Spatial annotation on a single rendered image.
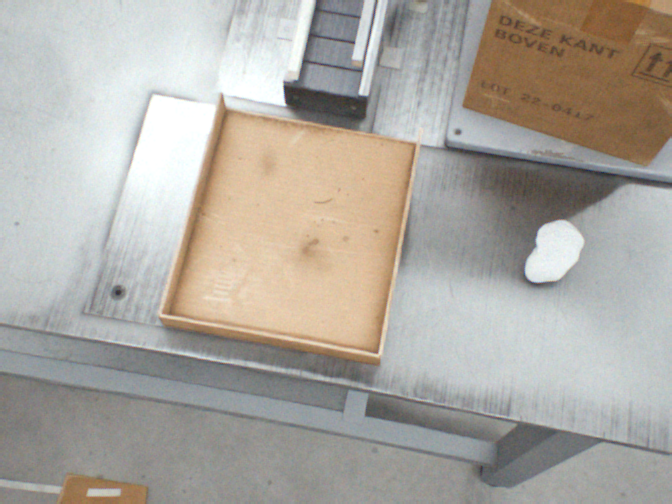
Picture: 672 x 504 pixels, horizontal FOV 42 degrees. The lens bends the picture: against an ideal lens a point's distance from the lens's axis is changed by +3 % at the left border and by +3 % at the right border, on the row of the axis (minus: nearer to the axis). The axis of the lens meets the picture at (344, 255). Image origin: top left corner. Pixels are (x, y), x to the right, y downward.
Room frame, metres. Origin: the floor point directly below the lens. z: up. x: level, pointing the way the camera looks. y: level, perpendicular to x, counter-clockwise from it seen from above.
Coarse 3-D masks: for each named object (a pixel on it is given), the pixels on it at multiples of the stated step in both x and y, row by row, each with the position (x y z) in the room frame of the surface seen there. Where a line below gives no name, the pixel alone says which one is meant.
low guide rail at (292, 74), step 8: (304, 0) 0.67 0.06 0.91; (312, 0) 0.68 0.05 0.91; (304, 8) 0.66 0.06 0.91; (312, 8) 0.67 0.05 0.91; (304, 16) 0.65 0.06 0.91; (304, 24) 0.64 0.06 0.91; (304, 32) 0.63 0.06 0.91; (296, 40) 0.62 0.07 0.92; (304, 40) 0.62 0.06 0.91; (296, 48) 0.61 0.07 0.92; (304, 48) 0.62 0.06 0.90; (296, 56) 0.60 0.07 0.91; (296, 64) 0.58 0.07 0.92; (288, 72) 0.58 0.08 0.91; (296, 72) 0.57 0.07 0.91
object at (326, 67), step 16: (320, 0) 0.70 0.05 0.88; (336, 0) 0.70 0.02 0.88; (352, 0) 0.70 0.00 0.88; (320, 16) 0.68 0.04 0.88; (336, 16) 0.68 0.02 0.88; (352, 16) 0.68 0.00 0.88; (320, 32) 0.65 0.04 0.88; (336, 32) 0.66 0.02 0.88; (352, 32) 0.66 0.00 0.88; (320, 48) 0.63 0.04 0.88; (336, 48) 0.63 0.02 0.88; (352, 48) 0.63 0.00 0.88; (304, 64) 0.61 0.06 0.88; (320, 64) 0.61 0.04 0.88; (336, 64) 0.61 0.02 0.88; (304, 80) 0.58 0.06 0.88; (320, 80) 0.59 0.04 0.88; (336, 80) 0.59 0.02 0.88; (352, 80) 0.59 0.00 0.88; (352, 96) 0.56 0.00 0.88
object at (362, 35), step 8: (368, 0) 0.64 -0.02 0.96; (368, 8) 0.63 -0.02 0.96; (368, 16) 0.62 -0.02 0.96; (360, 24) 0.61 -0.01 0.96; (368, 24) 0.61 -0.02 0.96; (360, 32) 0.60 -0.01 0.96; (368, 32) 0.60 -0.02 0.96; (360, 40) 0.59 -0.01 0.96; (360, 48) 0.58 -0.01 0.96; (360, 56) 0.57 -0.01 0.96; (352, 64) 0.56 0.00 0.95; (360, 64) 0.56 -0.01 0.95
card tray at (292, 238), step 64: (256, 128) 0.54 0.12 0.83; (320, 128) 0.54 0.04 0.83; (256, 192) 0.45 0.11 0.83; (320, 192) 0.45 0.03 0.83; (384, 192) 0.46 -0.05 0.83; (192, 256) 0.36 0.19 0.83; (256, 256) 0.36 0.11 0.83; (320, 256) 0.37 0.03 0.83; (384, 256) 0.37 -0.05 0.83; (192, 320) 0.27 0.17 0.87; (256, 320) 0.28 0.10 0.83; (320, 320) 0.28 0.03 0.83; (384, 320) 0.29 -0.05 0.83
